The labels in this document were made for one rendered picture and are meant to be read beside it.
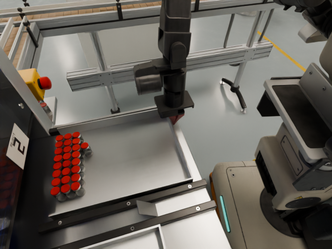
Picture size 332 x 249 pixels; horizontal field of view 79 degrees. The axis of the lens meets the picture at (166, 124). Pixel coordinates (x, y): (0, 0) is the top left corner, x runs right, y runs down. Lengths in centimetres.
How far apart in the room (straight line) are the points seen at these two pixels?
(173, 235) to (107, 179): 22
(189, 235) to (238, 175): 83
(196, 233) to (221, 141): 130
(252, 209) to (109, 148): 87
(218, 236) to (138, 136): 34
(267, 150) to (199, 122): 113
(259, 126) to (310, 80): 138
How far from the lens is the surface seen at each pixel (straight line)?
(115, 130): 66
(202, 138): 174
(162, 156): 59
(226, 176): 127
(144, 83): 48
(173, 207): 53
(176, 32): 46
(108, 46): 207
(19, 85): 62
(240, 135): 184
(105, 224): 54
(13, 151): 52
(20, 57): 105
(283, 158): 78
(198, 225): 53
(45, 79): 71
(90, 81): 154
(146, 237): 51
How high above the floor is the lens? 139
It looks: 50 degrees down
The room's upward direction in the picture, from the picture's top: straight up
